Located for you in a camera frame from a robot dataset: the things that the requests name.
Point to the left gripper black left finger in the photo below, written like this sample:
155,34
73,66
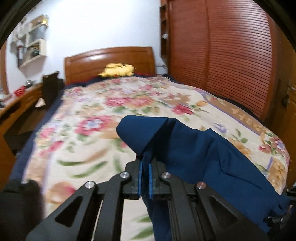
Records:
94,211

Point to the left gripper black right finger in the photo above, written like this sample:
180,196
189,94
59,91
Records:
197,212

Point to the navy blue suit jacket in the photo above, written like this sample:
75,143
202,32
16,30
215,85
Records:
198,156

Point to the black folded garment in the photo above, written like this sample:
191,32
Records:
21,209

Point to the wooden desk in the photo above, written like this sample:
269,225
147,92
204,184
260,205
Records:
13,110

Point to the dark wooden chair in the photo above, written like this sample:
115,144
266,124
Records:
51,87

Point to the red basket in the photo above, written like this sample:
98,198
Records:
20,91

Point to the wooden headboard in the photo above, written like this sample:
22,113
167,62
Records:
85,66

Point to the yellow Pikachu plush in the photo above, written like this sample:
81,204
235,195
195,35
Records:
117,70

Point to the red-brown louvered wardrobe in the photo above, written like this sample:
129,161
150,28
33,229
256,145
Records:
224,47

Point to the white wall shelf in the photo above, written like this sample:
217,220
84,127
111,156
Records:
29,37

